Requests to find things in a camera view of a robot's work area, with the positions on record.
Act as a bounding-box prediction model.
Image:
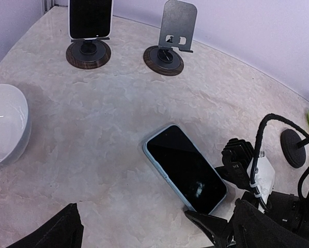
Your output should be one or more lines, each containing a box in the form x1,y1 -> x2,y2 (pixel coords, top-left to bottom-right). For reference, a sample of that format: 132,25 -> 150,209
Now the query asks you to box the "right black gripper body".
241,191 -> 309,233

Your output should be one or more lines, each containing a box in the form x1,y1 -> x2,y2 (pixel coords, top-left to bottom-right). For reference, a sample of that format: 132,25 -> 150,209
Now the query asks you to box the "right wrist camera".
215,138 -> 275,210

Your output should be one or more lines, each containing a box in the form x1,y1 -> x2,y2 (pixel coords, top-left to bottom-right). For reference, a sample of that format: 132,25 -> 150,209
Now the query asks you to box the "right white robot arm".
185,167 -> 309,247

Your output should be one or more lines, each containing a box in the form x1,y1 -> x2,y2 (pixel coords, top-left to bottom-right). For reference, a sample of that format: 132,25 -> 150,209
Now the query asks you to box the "black clamp stand right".
280,129 -> 309,168

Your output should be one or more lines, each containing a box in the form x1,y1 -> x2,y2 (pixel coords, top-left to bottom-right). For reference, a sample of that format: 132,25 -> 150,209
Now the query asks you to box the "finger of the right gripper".
184,210 -> 234,247

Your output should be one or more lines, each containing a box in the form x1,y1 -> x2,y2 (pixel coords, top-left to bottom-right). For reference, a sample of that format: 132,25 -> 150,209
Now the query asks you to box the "phone with light-blue case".
143,124 -> 228,214

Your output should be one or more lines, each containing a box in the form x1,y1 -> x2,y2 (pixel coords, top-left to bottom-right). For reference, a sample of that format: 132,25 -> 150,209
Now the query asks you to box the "phone with lilac case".
68,0 -> 113,40

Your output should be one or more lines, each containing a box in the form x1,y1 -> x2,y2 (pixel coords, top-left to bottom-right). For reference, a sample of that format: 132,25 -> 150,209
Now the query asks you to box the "white bowl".
0,84 -> 32,166

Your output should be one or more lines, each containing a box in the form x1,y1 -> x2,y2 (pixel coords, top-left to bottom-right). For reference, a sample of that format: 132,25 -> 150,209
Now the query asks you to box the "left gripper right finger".
233,199 -> 309,247

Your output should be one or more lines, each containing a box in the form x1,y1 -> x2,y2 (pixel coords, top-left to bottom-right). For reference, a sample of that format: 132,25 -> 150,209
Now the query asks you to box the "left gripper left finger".
9,203 -> 84,248

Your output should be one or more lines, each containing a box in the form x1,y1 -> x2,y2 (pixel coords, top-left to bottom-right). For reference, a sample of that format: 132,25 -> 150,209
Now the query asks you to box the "folding phone stand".
143,1 -> 197,76
66,38 -> 112,70

